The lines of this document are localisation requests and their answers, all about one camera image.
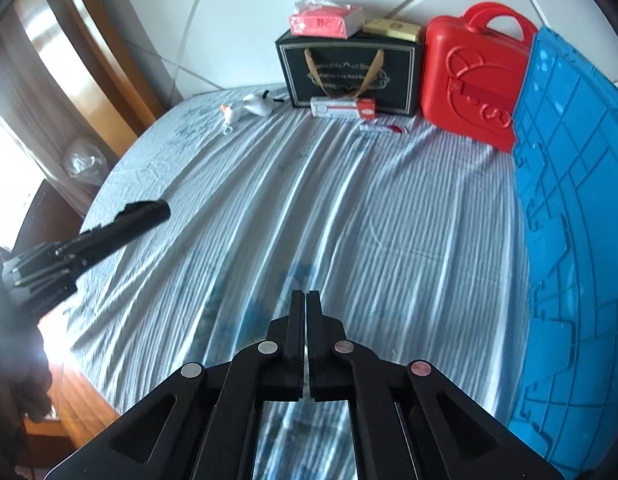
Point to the pink tissue pack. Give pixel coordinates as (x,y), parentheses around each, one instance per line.
(324,22)

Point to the red toy suitcase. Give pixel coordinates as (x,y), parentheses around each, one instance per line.
(449,90)

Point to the black gift bag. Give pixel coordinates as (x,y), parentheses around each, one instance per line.
(294,80)

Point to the blue plastic storage container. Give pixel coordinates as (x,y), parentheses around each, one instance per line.
(564,210)

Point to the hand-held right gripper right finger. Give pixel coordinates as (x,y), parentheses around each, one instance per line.
(316,320)

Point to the small white plush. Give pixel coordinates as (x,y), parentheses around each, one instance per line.
(259,105)

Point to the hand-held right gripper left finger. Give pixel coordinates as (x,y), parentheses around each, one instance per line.
(296,320)

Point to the white padded headboard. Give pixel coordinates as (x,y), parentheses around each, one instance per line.
(239,10)

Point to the clear plastic bag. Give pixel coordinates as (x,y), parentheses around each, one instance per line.
(84,160)

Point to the wooden headboard frame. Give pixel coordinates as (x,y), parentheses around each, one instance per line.
(89,60)

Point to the small red white packet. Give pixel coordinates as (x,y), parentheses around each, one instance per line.
(384,128)

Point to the red white flat box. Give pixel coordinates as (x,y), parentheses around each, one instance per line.
(339,108)

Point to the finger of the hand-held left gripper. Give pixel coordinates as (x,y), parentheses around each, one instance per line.
(139,215)

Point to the small gold box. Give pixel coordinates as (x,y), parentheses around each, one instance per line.
(391,30)

